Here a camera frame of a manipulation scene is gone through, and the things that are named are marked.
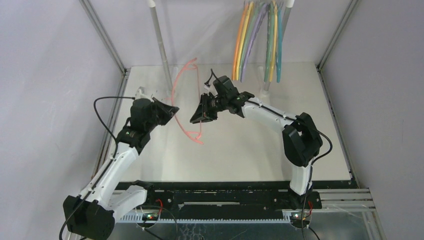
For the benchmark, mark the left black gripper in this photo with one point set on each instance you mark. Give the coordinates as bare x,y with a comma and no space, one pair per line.
168,111

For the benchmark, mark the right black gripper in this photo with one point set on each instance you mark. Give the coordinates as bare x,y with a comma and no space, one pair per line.
205,108

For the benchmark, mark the pink plain hanger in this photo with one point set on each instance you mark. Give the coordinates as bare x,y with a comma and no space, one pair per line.
185,94

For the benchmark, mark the orange plain hanger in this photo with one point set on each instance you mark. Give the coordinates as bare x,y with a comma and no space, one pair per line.
237,42

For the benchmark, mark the purple wavy hanger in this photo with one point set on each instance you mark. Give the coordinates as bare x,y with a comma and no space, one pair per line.
256,27

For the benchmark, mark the green wavy hanger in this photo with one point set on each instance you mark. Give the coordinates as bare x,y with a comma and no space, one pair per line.
270,26

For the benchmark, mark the yellow wavy hanger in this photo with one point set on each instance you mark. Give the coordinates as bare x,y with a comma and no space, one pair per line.
274,42

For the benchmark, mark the blue wavy hanger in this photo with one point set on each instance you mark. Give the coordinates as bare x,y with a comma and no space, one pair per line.
279,42

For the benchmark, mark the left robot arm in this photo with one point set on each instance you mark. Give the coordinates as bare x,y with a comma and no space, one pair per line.
93,213

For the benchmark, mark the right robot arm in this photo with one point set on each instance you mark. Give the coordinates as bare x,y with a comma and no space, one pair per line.
301,139

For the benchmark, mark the white clothes rack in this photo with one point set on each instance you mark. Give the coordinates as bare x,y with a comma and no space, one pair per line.
215,44

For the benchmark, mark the left circuit board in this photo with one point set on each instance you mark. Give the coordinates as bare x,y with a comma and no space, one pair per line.
150,217

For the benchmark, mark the circuit board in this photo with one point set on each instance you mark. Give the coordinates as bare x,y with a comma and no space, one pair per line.
298,217
150,217

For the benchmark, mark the right circuit board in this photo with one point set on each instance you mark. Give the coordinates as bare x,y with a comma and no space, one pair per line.
298,217

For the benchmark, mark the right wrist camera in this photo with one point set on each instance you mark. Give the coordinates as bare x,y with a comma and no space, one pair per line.
208,89

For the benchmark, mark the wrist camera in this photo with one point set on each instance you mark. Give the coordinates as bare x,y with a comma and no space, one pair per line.
208,89
141,93

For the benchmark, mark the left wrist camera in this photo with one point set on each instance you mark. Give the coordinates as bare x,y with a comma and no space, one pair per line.
141,93

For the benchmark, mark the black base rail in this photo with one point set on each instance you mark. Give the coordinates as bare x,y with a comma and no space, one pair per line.
236,200

